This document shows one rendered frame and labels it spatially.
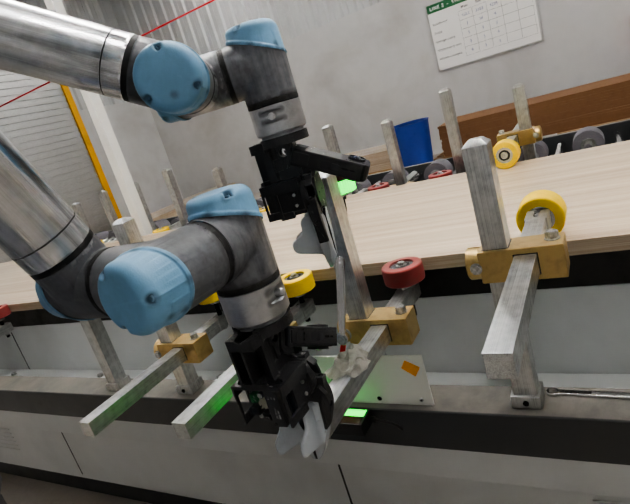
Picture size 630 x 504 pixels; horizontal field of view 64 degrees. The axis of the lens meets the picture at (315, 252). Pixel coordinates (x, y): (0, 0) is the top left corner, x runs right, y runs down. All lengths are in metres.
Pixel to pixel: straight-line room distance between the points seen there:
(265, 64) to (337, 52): 8.08
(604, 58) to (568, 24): 0.63
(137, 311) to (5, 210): 0.16
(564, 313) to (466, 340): 0.20
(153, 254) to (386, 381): 0.57
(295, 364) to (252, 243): 0.16
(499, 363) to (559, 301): 0.51
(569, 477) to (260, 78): 0.79
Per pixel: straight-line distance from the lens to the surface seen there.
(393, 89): 8.45
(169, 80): 0.59
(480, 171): 0.74
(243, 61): 0.72
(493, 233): 0.77
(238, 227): 0.53
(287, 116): 0.72
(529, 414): 0.89
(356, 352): 0.78
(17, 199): 0.54
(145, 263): 0.46
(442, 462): 1.05
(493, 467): 1.02
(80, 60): 0.63
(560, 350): 1.09
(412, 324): 0.88
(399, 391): 0.94
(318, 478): 1.56
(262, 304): 0.55
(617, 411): 0.89
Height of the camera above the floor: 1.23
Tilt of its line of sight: 15 degrees down
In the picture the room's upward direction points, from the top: 17 degrees counter-clockwise
